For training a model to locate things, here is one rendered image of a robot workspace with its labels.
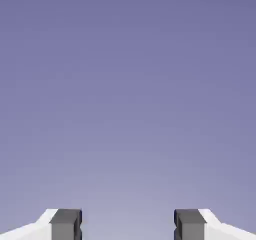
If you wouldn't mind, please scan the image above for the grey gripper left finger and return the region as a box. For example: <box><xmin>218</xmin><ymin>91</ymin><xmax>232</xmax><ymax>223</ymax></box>
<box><xmin>0</xmin><ymin>208</ymin><xmax>83</xmax><ymax>240</ymax></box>

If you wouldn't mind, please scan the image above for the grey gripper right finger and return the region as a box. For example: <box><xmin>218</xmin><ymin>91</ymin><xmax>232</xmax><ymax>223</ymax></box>
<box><xmin>173</xmin><ymin>208</ymin><xmax>256</xmax><ymax>240</ymax></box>

